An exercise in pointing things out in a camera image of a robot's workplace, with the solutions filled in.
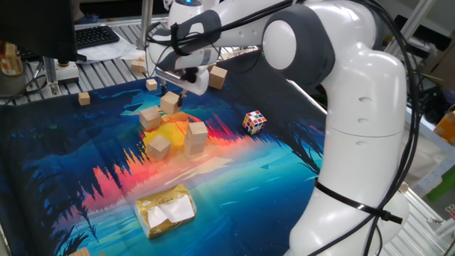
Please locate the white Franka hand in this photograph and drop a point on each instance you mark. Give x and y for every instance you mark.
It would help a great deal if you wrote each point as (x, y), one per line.
(198, 83)

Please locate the large plain wooden cube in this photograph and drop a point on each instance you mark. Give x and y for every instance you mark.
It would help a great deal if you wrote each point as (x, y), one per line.
(158, 148)
(197, 132)
(170, 104)
(150, 119)
(194, 148)
(218, 78)

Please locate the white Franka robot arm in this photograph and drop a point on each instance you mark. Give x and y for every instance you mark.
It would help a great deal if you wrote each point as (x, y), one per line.
(359, 142)

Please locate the small plain wooden cube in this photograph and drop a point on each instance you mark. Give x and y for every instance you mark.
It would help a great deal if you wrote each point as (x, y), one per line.
(135, 66)
(151, 84)
(142, 59)
(84, 99)
(143, 67)

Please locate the white paper sheets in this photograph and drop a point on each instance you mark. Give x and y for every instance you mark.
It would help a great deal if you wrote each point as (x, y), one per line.
(106, 52)

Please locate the Rubik's cube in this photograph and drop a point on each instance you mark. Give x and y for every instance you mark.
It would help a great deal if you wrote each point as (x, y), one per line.
(254, 122)

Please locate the black keyboard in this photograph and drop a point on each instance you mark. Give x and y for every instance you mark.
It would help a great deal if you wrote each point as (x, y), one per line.
(94, 35)

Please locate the white emergency stop box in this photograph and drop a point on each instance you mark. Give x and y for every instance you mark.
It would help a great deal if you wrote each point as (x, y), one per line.
(67, 74)

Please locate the gold tissue pack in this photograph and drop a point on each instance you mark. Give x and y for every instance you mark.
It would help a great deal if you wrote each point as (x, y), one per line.
(156, 206)

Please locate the colourful sunset printed mat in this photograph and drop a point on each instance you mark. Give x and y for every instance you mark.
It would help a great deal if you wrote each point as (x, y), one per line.
(249, 199)

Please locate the black monitor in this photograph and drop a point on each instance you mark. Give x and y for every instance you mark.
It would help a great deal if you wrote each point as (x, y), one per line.
(35, 25)

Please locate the grey round container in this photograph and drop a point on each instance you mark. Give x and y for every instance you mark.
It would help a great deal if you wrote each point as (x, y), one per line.
(10, 85)

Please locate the wooden block piece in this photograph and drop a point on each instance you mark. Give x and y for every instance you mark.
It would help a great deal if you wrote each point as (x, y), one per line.
(80, 252)

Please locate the aluminium diagonal strut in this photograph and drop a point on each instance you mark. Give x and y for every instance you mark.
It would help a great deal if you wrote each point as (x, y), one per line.
(423, 14)

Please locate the orange box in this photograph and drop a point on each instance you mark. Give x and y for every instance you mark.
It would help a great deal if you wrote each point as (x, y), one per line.
(446, 128)

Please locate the green bin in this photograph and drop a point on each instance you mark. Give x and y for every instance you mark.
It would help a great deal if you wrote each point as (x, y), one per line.
(444, 185)

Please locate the aluminium upright post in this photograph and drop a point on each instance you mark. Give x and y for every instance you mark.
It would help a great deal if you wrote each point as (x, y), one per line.
(144, 14)

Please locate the aluminium upright bracket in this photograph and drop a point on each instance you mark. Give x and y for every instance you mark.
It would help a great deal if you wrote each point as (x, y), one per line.
(51, 76)

